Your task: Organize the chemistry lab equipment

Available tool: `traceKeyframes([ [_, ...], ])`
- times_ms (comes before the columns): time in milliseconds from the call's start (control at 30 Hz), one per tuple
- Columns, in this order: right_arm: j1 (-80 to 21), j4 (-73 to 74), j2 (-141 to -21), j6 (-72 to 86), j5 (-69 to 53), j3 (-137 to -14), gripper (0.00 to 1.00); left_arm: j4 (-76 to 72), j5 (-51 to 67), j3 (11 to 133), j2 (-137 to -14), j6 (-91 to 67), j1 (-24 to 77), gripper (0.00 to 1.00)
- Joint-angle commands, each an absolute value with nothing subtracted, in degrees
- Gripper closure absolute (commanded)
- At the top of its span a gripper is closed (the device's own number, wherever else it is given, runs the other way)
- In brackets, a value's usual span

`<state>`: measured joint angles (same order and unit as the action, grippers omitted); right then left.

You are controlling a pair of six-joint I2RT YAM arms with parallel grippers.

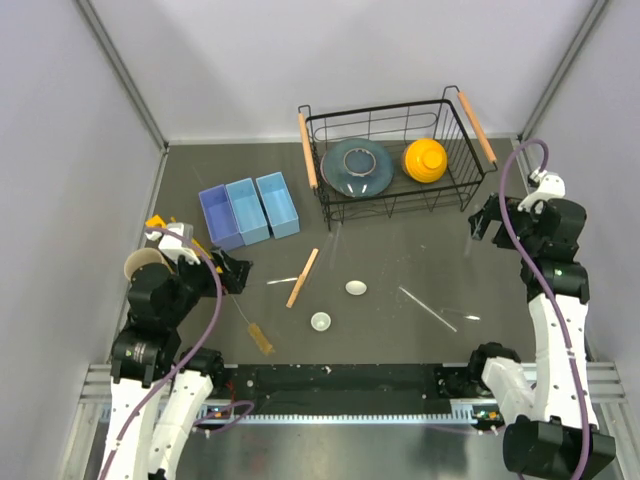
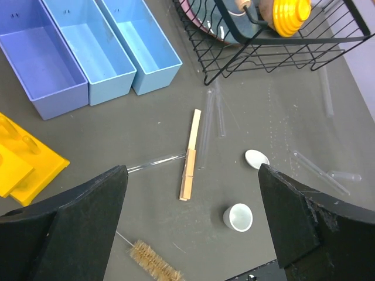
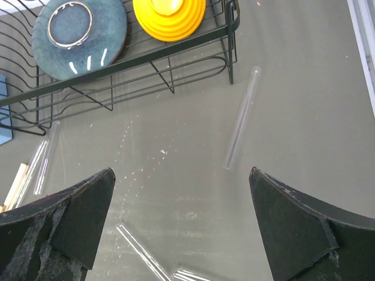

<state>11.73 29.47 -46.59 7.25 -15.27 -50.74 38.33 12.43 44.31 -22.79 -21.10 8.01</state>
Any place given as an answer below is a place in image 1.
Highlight yellow ribbed bowl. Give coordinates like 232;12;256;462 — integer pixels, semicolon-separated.
401;138;448;184

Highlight wooden test tube clamp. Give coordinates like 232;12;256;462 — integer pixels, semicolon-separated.
286;248;319;308

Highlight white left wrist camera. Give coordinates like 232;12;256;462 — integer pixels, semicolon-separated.
145;222;200;265

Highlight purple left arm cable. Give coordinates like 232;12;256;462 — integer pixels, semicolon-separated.
97;225;256;480

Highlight black wire basket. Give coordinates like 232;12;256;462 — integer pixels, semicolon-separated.
298;85;498;225

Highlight long glass test tube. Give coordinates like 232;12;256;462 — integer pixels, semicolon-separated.
398;285;458;333

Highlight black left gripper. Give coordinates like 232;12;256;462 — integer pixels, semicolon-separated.
164;244;252;325

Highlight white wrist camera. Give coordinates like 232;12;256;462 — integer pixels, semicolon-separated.
518;167;566;212
145;222;200;265

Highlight light blue middle bin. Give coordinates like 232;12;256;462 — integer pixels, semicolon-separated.
225;178;270;245

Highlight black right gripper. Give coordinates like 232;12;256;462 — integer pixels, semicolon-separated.
468;192;543;255

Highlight test tube brush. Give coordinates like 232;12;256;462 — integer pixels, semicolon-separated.
231;296;275;356

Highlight dark blue ceramic plate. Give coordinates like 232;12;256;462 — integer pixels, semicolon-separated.
320;138;395;198

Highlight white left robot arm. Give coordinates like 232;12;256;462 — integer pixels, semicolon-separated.
99;248;252;479

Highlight light blue right bin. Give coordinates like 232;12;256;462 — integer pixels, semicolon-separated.
256;172;300;239

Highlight white oval dish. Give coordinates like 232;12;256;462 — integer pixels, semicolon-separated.
345;280;367;296

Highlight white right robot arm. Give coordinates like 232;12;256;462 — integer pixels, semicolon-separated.
466;193;616;479

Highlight light blue bin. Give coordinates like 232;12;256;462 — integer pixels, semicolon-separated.
225;178;270;245
256;172;300;239

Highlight yellow test tube rack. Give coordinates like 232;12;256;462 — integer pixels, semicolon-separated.
145;215;212;259

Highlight purple plastic bin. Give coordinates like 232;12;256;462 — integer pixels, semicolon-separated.
198;185;244;251

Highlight grey slotted cable duct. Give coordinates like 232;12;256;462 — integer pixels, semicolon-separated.
98;403;503;428

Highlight beige ceramic mug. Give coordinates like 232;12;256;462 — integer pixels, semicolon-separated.
123;247;173;282

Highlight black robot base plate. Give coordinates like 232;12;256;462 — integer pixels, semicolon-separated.
208;364;491;416

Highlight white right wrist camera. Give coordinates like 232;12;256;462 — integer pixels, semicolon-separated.
518;167;566;212

